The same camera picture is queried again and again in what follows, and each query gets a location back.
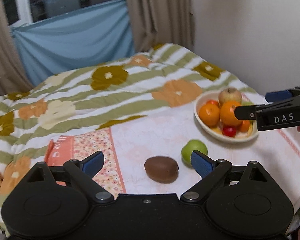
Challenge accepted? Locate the green apple back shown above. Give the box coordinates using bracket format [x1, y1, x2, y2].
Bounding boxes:
[242, 101, 254, 106]

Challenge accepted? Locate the green apple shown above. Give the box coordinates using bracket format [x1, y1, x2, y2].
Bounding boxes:
[181, 139, 209, 169]
[242, 101, 254, 106]

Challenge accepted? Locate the small mandarin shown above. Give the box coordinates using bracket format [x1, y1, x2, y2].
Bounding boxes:
[238, 120, 251, 133]
[206, 100, 219, 107]

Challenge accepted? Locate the large orange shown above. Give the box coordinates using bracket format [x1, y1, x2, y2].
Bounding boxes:
[220, 101, 242, 127]

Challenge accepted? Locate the large red-yellow apple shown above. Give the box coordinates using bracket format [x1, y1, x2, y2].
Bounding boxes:
[218, 87, 242, 105]

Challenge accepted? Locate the red cherry tomato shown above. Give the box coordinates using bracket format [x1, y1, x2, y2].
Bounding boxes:
[222, 126, 237, 138]

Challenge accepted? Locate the green apple front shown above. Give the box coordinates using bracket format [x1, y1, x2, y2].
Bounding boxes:
[181, 139, 209, 169]

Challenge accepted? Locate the small mandarin front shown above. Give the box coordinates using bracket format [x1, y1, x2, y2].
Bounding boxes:
[206, 100, 219, 107]

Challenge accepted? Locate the cream duck-print oval plate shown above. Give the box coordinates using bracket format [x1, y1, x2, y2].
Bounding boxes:
[194, 87, 258, 144]

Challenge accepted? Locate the pink floral bed sheet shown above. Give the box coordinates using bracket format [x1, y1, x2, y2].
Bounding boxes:
[44, 103, 300, 206]

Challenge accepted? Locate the brown kiwi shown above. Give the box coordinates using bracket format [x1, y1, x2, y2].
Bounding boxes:
[144, 156, 179, 184]

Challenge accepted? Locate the green striped floral quilt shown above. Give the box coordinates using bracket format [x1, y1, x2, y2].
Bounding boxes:
[0, 43, 254, 233]

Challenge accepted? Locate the beige curtain left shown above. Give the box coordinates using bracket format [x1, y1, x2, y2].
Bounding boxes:
[0, 0, 33, 95]

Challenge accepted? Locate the beige curtain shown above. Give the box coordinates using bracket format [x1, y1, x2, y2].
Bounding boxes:
[0, 0, 33, 95]
[126, 0, 194, 52]

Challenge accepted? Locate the beige curtain right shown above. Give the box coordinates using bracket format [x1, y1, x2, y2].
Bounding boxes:
[126, 0, 194, 52]

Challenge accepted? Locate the blue cloth curtain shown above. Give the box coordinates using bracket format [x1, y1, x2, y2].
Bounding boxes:
[12, 0, 135, 86]

